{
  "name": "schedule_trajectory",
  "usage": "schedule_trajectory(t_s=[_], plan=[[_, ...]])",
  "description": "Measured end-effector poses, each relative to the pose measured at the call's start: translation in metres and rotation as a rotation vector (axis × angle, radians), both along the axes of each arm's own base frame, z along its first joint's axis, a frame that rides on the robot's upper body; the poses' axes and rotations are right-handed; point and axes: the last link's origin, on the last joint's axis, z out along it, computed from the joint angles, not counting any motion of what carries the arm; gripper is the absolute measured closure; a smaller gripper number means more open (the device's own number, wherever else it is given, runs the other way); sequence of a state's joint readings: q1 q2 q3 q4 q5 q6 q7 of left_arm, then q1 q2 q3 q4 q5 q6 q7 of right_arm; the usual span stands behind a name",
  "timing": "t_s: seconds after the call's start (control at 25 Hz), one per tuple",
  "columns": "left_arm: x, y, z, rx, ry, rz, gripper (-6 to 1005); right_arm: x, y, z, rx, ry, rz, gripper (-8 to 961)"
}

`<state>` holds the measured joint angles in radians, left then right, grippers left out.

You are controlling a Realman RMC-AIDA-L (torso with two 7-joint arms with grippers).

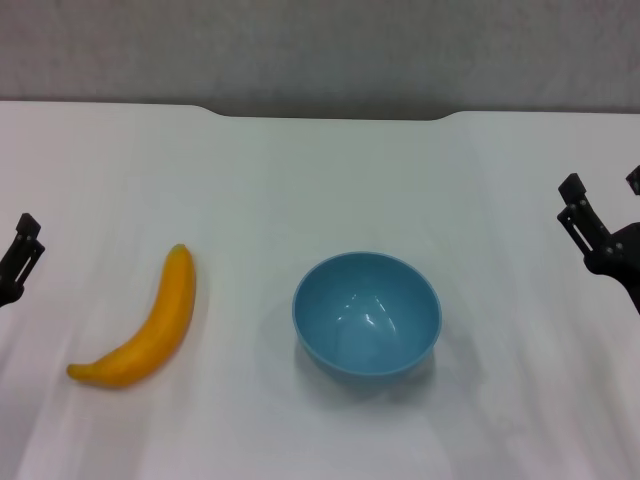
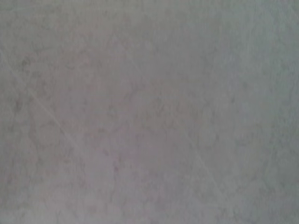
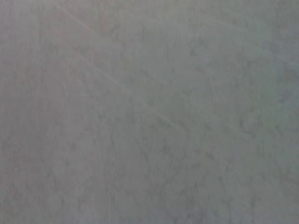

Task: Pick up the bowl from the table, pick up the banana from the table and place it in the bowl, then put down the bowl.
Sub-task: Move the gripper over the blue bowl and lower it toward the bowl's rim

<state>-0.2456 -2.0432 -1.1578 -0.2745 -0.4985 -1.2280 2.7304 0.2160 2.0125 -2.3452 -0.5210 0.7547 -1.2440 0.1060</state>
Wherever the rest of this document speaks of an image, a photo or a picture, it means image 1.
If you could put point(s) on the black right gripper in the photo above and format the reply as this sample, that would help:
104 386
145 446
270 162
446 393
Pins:
625 260

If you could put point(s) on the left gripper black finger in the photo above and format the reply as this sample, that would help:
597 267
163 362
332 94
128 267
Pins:
27 227

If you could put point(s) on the yellow banana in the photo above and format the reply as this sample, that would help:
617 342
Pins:
165 320

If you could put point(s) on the blue plastic bowl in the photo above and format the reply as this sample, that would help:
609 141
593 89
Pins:
365 320

